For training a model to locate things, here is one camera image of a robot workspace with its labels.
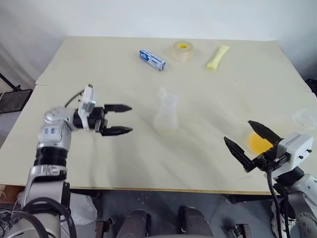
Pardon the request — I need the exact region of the blue and white box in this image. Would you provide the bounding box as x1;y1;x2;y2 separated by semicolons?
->
138;48;166;73

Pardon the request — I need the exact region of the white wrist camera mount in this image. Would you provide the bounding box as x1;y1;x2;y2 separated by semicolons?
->
275;132;314;172
77;85;99;131

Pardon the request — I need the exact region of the dark object beside table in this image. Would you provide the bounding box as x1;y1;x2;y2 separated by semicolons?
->
305;77;317;98

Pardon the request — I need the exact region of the clear tape roll yellow core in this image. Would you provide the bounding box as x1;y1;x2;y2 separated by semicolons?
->
171;40;195;63

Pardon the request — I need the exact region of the clear plastic bottle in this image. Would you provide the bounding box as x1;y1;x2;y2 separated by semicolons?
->
153;86;179;134

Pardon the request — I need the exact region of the clear plastic cup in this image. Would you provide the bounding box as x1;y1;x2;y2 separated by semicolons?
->
292;107;316;131

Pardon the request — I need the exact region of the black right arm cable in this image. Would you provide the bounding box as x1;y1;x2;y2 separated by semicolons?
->
265;165;291;238

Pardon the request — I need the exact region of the white crumpled cloth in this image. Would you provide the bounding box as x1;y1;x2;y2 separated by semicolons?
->
270;198;297;238

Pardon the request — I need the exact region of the yellow round lid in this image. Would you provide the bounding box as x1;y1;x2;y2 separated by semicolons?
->
245;132;273;155

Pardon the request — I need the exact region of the black metal frame stand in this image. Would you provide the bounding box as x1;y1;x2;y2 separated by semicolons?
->
0;72;34;115

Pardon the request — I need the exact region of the dark rounded shape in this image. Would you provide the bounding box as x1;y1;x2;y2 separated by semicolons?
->
120;209;152;238
177;205;214;238

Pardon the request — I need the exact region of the yellow snack packet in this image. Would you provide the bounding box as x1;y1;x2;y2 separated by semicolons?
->
206;45;230;72

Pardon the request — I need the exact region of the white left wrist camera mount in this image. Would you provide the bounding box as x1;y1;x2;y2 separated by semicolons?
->
77;85;99;131

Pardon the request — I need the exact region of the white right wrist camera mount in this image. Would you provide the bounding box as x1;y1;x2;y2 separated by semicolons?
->
275;132;314;172

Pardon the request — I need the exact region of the thin black left wrist cable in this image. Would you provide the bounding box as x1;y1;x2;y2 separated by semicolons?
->
65;90;84;108

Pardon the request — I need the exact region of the clear plastic bag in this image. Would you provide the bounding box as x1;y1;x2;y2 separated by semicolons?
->
70;192;98;226

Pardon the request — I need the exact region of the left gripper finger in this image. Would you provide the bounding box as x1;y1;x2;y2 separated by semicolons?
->
104;103;133;114
101;125;134;137

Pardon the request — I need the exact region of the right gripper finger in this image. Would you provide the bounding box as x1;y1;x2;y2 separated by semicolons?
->
248;120;283;151
223;135;254;172

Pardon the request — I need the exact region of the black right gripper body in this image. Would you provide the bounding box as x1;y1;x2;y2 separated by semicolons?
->
243;146;290;175

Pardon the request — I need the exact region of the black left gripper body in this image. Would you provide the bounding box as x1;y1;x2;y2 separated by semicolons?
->
86;106;108;135

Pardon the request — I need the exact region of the brown cardboard box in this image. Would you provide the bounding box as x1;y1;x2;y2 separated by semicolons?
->
0;184;25;204

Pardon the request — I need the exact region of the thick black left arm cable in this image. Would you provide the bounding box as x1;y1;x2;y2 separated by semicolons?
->
9;196;77;238

